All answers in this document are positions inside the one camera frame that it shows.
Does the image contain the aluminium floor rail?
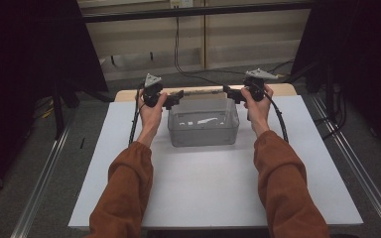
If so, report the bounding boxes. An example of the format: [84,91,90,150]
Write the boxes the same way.
[9,122,75,238]
[309,93,381,237]

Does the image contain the beige wooden cabinet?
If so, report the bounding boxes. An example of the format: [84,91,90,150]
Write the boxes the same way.
[77,0,312,82]

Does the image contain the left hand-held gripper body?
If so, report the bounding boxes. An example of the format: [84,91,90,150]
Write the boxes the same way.
[141,72,167,108]

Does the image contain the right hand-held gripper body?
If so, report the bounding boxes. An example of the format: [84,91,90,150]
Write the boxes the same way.
[243,67,280,103]

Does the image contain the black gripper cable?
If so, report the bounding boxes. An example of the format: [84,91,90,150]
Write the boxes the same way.
[263,91,290,144]
[128,83,145,147]

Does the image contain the clear grey plastic box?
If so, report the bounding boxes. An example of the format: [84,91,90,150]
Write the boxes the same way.
[167,95,241,148]

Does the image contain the person's left hand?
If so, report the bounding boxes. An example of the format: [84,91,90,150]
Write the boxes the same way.
[136,88,169,148]

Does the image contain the white board mat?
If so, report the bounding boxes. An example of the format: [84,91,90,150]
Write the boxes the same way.
[67,94,365,231]

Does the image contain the white wall outlet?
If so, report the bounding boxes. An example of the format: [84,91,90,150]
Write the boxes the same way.
[169,0,194,9]

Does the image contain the black floor cables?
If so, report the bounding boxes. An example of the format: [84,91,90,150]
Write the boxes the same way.
[314,82,348,142]

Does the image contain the black curtain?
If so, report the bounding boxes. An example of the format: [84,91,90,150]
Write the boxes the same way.
[291,0,381,163]
[0,0,109,206]

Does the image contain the black hanging wall cable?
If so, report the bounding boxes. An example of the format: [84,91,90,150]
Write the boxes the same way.
[173,16,296,85]

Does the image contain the black horizontal bar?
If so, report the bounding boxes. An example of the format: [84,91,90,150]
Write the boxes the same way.
[82,1,314,24]

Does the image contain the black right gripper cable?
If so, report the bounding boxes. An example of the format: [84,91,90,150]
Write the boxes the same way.
[263,91,290,144]

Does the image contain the light wooden table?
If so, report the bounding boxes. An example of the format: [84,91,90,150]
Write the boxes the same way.
[113,82,299,103]

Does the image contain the person's right hand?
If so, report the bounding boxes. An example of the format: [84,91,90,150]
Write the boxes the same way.
[239,83,275,138]

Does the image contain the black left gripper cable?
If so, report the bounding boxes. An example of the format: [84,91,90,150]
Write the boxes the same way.
[128,83,145,147]

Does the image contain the clear plastic box lid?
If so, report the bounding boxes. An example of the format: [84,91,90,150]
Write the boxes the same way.
[178,87,230,100]

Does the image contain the black metal stand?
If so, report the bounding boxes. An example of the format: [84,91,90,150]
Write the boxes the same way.
[51,77,80,140]

